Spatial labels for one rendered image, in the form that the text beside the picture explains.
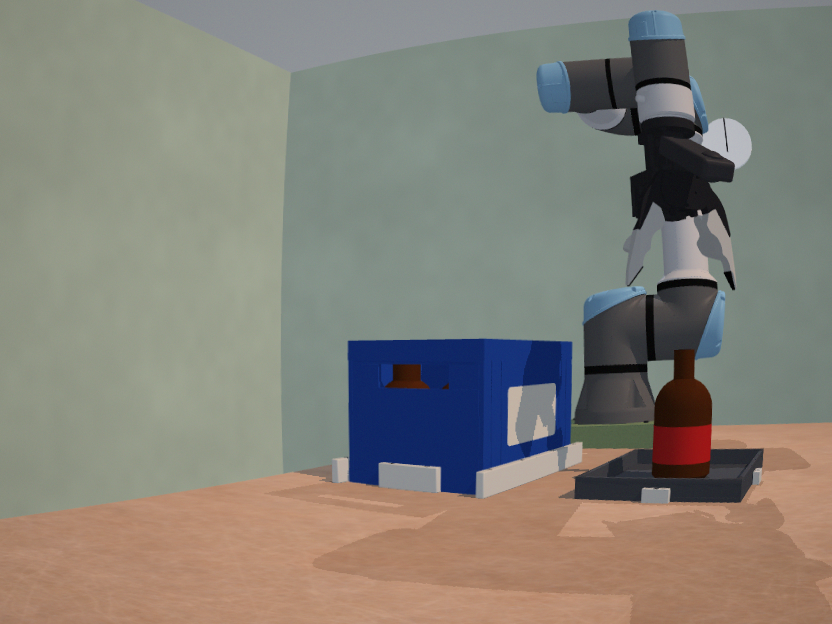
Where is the blue plastic crate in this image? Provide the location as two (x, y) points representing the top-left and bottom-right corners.
(348, 339), (572, 495)

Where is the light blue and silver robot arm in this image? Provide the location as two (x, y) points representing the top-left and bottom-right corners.
(537, 10), (735, 424)

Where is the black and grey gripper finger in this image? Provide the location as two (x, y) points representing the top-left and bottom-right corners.
(694, 183), (737, 290)
(623, 176), (665, 286)

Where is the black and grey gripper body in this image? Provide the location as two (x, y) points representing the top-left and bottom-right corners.
(630, 116), (709, 222)

